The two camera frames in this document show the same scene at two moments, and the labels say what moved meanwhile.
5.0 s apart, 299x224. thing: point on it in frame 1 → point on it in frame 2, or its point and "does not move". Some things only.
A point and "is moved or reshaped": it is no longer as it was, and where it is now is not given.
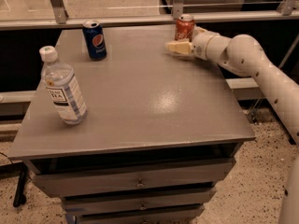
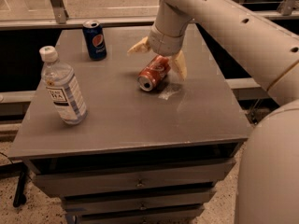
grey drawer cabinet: x=161 y=132 does not move
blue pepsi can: x=95 y=39 does not move
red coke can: x=184 y=27 is moved or reshaped
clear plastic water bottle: x=64 y=87 does not move
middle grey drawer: x=138 y=201 does not move
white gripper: x=201 y=45 → x=163 y=44
